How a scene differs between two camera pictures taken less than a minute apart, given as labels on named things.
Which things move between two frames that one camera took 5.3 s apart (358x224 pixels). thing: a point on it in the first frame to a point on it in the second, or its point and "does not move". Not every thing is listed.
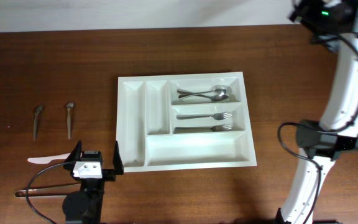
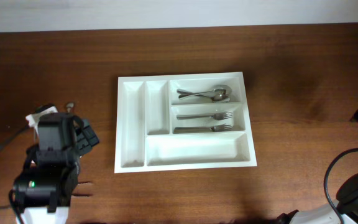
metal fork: (220, 127) does not move
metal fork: (217, 116) does not move
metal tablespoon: (219, 98) does not move
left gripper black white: (110, 174) to (87, 137)
